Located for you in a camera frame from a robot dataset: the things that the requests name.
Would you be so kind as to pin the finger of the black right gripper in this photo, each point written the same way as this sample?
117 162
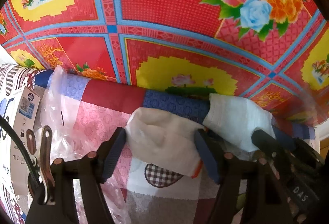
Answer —
275 147

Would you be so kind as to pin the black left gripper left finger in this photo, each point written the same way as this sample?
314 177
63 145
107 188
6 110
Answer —
111 151

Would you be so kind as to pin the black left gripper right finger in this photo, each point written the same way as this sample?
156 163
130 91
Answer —
206 155

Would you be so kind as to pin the white tissue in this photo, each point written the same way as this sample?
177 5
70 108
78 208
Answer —
236 118
165 140

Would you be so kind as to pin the white HP product box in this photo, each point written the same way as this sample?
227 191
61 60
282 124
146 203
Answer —
19 109

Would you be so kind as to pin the plaid heart bed blanket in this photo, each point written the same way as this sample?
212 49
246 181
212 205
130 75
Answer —
249 183

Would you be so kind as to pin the clear plastic bag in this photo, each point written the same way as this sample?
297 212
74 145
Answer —
76 166

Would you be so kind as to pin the metal spring clip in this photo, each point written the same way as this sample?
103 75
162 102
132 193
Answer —
41 165

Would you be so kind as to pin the red floral patterned sheet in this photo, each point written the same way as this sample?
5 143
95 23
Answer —
274 52

